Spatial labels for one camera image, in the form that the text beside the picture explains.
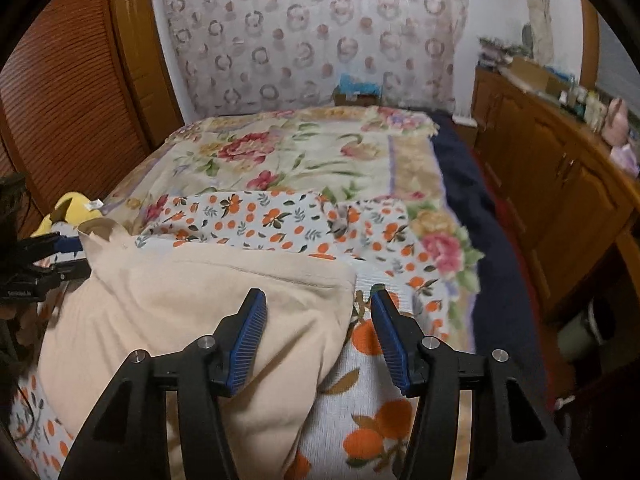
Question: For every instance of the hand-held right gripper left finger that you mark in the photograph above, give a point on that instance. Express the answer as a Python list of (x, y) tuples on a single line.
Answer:
[(247, 340)]

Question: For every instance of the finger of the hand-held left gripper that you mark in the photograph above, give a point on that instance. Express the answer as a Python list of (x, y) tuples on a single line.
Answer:
[(70, 245), (72, 272)]

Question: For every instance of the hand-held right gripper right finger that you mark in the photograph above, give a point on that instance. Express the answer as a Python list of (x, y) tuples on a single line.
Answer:
[(395, 345)]

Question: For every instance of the pale pink t-shirt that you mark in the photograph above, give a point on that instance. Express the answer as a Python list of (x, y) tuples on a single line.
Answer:
[(190, 300)]

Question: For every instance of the yellow plush toy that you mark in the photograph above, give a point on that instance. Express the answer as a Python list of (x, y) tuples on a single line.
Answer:
[(70, 210)]

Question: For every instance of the orange fruit print blanket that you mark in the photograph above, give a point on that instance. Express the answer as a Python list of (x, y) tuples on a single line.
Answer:
[(270, 220)]

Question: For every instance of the wooden louvred wardrobe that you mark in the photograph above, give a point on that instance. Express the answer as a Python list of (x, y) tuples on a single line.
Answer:
[(65, 110)]

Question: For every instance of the dark blue bed sheet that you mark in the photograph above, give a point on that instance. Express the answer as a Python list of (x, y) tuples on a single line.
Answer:
[(480, 220)]

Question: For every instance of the grey green bucket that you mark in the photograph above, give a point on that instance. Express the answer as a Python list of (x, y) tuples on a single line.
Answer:
[(585, 332)]

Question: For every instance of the floral blanket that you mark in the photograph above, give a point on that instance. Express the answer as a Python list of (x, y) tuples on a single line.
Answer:
[(300, 150)]

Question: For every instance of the wooden sideboard cabinet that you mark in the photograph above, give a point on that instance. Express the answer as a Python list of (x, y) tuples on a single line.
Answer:
[(550, 185)]

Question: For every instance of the small box with blue cloth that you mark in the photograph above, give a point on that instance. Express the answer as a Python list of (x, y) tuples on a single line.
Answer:
[(357, 87)]

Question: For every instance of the pink tissue box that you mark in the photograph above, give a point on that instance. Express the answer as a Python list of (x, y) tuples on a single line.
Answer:
[(627, 157)]

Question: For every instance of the cardboard box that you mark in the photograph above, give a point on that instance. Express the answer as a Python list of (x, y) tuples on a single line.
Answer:
[(530, 72)]

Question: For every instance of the pile of patterned cloths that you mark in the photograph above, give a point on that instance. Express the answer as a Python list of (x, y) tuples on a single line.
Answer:
[(495, 52)]

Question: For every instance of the circle patterned curtain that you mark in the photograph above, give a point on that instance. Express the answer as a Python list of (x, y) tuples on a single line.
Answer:
[(310, 35)]

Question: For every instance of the grey window blind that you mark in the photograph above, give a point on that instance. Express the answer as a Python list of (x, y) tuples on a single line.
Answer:
[(620, 60)]

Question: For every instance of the cream tied curtain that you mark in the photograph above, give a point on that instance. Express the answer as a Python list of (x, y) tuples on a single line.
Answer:
[(537, 10)]

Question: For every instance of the wooden window frame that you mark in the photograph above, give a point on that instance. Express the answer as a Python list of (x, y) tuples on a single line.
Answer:
[(590, 35)]

